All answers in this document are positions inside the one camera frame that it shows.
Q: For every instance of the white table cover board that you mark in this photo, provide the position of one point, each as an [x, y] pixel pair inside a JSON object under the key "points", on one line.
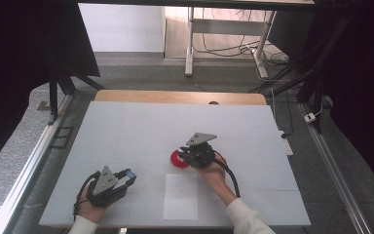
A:
{"points": [[142, 130]]}

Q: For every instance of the person's left hand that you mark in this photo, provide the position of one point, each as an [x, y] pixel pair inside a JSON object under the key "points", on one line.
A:
{"points": [[89, 208]]}

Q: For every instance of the white desk frame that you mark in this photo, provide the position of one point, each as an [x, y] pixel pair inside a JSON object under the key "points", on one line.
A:
{"points": [[227, 26]]}

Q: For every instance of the small white plug adapter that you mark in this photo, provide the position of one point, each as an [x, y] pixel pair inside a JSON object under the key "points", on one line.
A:
{"points": [[309, 117]]}

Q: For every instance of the person's right hand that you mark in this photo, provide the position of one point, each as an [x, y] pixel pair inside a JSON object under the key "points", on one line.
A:
{"points": [[212, 172]]}

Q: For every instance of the round red ink pad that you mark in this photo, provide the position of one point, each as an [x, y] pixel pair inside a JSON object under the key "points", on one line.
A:
{"points": [[177, 161]]}

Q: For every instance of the black rectangular floor frame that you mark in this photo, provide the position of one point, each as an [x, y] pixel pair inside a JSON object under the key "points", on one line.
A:
{"points": [[61, 137]]}

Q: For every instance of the aluminium floor rail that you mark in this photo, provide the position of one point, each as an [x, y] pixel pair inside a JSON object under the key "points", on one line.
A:
{"points": [[29, 165], [334, 165]]}

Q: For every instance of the black curtain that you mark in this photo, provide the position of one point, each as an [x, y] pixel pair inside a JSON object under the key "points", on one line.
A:
{"points": [[13, 65], [363, 81]]}

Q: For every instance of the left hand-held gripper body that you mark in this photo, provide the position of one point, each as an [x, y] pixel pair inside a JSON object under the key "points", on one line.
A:
{"points": [[105, 182]]}

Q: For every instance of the white paper sheet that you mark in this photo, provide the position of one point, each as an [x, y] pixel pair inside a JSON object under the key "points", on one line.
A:
{"points": [[180, 198]]}

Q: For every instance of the white power strip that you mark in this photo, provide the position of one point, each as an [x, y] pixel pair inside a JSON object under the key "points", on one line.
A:
{"points": [[286, 144]]}

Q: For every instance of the black metal stand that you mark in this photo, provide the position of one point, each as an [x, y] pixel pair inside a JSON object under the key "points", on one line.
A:
{"points": [[311, 84], [53, 94]]}

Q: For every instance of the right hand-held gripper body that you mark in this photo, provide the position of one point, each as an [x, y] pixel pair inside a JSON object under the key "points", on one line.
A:
{"points": [[199, 152]]}

